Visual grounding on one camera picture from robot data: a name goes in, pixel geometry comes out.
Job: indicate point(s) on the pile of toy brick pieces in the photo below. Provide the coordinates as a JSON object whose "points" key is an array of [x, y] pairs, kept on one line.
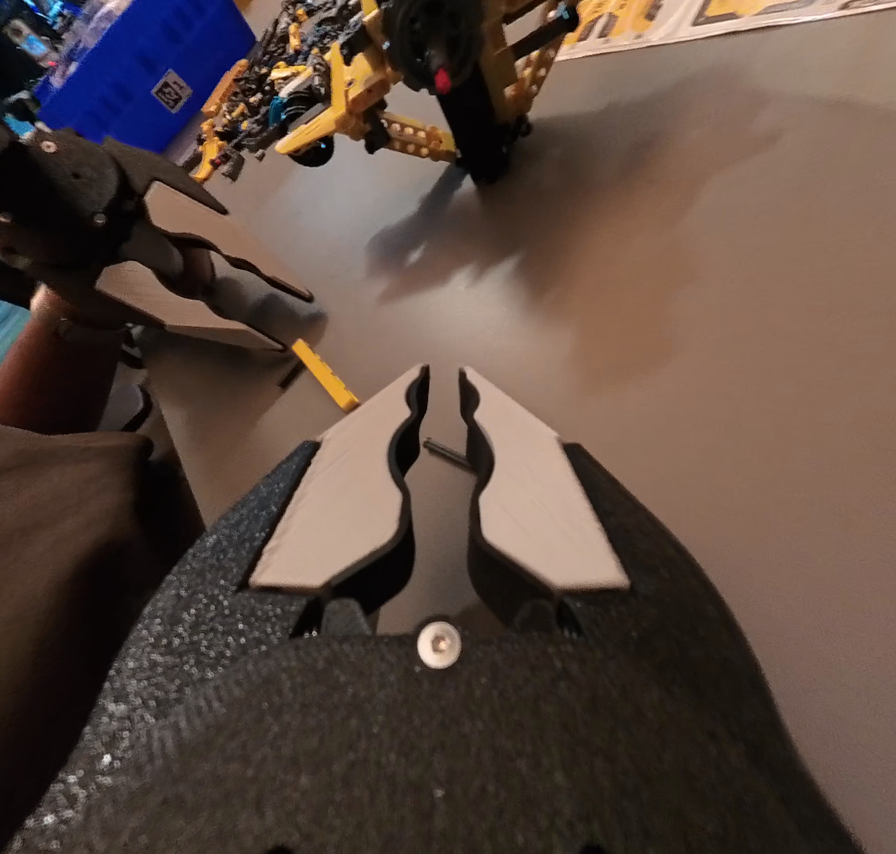
{"points": [[301, 34]]}

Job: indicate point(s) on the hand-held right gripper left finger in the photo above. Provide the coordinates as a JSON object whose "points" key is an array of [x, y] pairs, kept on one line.
{"points": [[336, 511]]}

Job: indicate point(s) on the lego sticker sheet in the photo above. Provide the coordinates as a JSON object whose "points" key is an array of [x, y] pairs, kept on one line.
{"points": [[630, 13]]}

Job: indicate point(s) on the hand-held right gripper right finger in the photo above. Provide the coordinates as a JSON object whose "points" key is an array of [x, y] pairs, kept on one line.
{"points": [[539, 518]]}

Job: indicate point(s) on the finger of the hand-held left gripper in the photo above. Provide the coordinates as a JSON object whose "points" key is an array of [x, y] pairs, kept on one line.
{"points": [[217, 227], [182, 315]]}

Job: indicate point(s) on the blue plastic storage bin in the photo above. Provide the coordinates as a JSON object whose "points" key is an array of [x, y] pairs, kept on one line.
{"points": [[105, 97]]}

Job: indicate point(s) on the person's left forearm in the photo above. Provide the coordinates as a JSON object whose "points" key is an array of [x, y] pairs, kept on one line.
{"points": [[31, 357]]}

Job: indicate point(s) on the yellow thin toy beam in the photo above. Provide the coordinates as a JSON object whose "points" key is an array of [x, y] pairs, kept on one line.
{"points": [[325, 374]]}

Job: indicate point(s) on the yellow black toy brick model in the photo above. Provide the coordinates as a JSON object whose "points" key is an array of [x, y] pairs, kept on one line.
{"points": [[483, 97]]}

